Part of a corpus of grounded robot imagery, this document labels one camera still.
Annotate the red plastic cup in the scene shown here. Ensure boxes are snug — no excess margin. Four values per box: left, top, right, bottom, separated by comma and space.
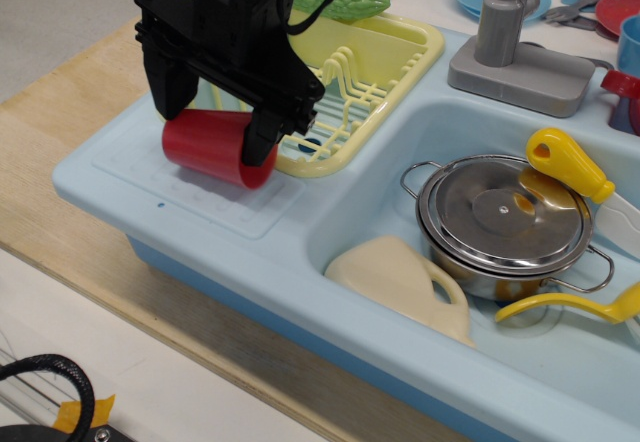
161, 109, 277, 189

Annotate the steel pot with lid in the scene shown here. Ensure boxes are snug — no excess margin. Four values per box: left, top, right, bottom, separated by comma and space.
400, 155, 615, 302

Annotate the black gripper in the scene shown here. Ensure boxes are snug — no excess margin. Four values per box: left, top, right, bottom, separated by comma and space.
134, 0, 324, 167

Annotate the blue plastic cup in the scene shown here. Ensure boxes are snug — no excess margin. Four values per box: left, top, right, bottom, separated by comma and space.
617, 15, 640, 77

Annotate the red plastic plate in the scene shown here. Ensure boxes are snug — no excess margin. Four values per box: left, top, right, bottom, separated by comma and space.
595, 0, 639, 37

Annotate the yellow tape piece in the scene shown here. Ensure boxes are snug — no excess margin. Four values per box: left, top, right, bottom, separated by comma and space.
52, 395, 116, 434

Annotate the red and purple toy cup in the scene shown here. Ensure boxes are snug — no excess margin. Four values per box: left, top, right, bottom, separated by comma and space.
601, 70, 639, 136

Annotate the yellow plastic spoon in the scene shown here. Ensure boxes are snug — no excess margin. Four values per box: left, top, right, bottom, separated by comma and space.
494, 283, 639, 324

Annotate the cream plastic pitcher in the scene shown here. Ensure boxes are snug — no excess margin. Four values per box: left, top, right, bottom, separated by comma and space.
325, 235, 476, 348

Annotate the black braided cable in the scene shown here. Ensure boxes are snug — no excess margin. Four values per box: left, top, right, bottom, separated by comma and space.
0, 353, 96, 438

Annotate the light blue toy sink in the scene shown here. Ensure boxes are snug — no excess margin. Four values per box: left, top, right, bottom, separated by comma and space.
53, 16, 639, 441

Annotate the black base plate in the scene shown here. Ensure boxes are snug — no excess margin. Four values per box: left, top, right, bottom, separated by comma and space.
1, 424, 133, 442

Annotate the yellow handled toy knife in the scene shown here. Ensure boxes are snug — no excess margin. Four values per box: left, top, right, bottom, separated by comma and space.
526, 128, 639, 258

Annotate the grey toy faucet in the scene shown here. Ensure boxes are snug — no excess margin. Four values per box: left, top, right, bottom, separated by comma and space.
447, 0, 595, 118

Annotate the grey toy fork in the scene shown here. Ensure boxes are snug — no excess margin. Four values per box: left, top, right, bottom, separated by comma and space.
543, 0, 600, 23

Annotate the wooden board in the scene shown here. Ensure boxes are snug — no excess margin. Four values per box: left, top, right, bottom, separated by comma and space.
0, 0, 471, 442

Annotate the yellow dish drying rack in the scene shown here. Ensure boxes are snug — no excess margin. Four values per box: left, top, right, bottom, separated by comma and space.
276, 13, 445, 178

